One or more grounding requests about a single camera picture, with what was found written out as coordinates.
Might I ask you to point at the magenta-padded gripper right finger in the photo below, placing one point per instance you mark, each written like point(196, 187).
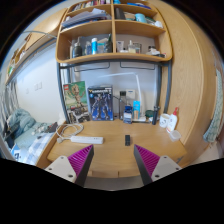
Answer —
point(150, 161)

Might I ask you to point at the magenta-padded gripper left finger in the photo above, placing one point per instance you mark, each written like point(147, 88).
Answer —
point(78, 161)

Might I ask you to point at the black charger block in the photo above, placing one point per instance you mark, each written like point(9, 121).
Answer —
point(127, 140)

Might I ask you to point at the white power strip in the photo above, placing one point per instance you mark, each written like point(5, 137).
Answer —
point(86, 139)

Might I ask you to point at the clear plastic container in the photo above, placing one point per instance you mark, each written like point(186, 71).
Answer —
point(174, 135)

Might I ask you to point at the white mug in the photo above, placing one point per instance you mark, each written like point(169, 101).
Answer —
point(164, 120)

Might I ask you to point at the white bottle with red cap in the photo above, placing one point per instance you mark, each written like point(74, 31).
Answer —
point(172, 122)

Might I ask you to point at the black cylindrical flask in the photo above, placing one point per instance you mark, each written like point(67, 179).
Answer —
point(155, 115)

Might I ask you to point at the dark green round case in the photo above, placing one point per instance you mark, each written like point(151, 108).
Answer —
point(149, 113)

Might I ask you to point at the small blue carton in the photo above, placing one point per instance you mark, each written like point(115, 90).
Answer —
point(128, 115)

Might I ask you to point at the light blue packet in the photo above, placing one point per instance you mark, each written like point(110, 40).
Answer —
point(136, 110)

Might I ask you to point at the green toy figure box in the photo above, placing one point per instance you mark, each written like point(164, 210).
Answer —
point(76, 100)

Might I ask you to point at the blue robot model box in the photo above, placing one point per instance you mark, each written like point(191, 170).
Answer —
point(100, 103)

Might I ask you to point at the bed with blue bedding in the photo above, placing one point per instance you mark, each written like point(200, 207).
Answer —
point(23, 123)

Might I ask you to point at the white box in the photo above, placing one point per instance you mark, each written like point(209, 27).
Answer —
point(131, 94)

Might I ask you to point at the white desk lamp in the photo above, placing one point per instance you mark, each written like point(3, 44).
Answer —
point(139, 90)

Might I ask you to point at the hanging towel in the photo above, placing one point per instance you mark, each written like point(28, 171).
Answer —
point(215, 113)

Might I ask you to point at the wooden shelf unit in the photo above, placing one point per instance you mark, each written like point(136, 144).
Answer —
point(113, 56)

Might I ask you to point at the wooden bunk bed frame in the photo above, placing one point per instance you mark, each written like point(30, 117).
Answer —
point(36, 36)

